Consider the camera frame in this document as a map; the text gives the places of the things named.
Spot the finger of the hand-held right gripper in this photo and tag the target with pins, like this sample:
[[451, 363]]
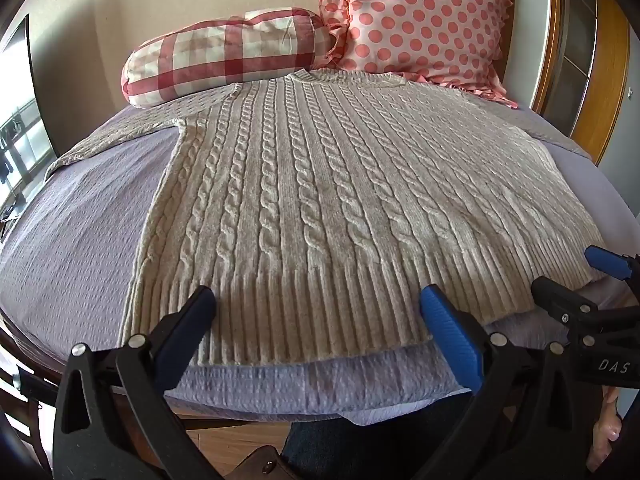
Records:
[[607, 261], [557, 302]]

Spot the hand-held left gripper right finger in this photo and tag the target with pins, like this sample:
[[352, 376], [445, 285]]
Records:
[[447, 330]]

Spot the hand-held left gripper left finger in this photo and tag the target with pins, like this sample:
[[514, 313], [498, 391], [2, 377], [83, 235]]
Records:
[[199, 306]]

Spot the person's right hand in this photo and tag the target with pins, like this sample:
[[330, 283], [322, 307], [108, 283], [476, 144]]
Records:
[[609, 425]]

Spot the person's jeans leg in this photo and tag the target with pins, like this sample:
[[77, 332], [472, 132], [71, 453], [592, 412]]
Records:
[[375, 445]]

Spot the lavender bed sheet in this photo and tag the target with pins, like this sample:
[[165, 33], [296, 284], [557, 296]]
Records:
[[75, 240]]

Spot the brown leather object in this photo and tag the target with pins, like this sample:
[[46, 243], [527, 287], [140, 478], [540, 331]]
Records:
[[262, 462]]

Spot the red checked bolster pillow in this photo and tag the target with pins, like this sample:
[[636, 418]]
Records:
[[220, 57]]

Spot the dark framed window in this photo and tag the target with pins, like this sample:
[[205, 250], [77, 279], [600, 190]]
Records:
[[22, 125]]

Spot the pink polka dot pillow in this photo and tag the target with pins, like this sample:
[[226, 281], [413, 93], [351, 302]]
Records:
[[425, 20]]

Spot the dark wooden bed frame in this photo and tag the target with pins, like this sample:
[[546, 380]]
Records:
[[27, 385]]

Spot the wooden door frame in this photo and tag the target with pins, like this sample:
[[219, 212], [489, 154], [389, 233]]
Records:
[[582, 60]]

